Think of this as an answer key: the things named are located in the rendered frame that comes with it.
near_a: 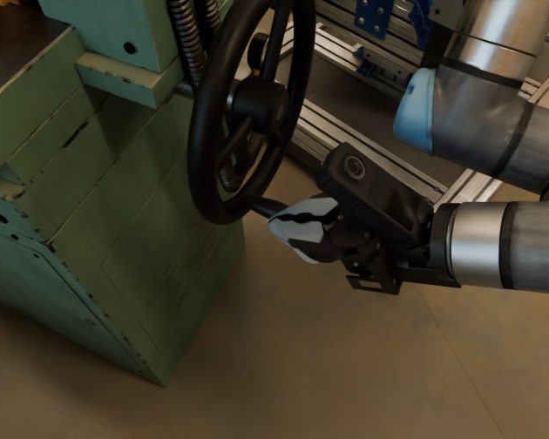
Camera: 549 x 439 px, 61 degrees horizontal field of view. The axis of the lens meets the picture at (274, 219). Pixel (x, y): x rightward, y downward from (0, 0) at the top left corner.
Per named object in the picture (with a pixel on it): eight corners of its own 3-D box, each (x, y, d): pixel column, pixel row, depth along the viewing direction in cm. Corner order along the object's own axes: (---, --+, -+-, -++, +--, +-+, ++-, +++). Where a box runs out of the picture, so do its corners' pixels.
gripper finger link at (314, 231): (275, 267, 56) (342, 276, 51) (252, 237, 53) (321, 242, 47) (286, 246, 58) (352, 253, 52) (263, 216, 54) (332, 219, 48)
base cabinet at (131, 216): (166, 391, 114) (46, 251, 55) (-17, 299, 127) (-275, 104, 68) (247, 246, 136) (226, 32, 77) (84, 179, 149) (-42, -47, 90)
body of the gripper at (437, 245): (346, 290, 51) (459, 307, 44) (315, 242, 46) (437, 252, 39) (368, 235, 55) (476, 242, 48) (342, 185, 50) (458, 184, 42)
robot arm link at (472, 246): (493, 254, 36) (511, 178, 40) (433, 250, 39) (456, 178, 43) (507, 306, 40) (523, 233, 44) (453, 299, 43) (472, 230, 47)
